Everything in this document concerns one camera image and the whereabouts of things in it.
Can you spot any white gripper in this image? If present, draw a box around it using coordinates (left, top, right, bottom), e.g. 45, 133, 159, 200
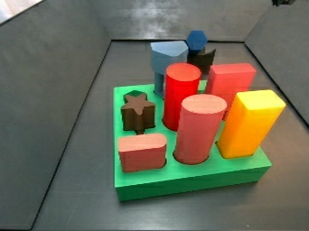
271, 0, 296, 6

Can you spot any dark blue hexagon block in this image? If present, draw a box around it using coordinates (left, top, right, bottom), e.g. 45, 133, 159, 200
186, 30, 207, 54

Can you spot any red square block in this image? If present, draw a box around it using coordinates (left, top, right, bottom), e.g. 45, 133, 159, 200
205, 63, 257, 117

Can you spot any light blue pentagon block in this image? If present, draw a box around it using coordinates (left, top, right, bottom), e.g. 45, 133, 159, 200
151, 41, 189, 97

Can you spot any red cylinder block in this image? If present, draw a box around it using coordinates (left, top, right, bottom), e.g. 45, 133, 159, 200
163, 62, 202, 131

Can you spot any yellow rectangular block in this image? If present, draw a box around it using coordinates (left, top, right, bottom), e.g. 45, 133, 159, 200
217, 89, 286, 159

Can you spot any pink cylinder block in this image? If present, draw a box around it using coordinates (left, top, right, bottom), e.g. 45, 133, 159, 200
174, 94, 227, 165

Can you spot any brown star block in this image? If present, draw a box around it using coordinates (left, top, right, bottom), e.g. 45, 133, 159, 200
120, 91, 155, 134

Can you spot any pink rounded rectangle block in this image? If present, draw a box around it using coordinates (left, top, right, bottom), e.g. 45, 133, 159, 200
118, 134, 167, 173

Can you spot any green shape sorter base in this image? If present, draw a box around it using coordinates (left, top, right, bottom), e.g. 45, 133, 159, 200
114, 84, 271, 201

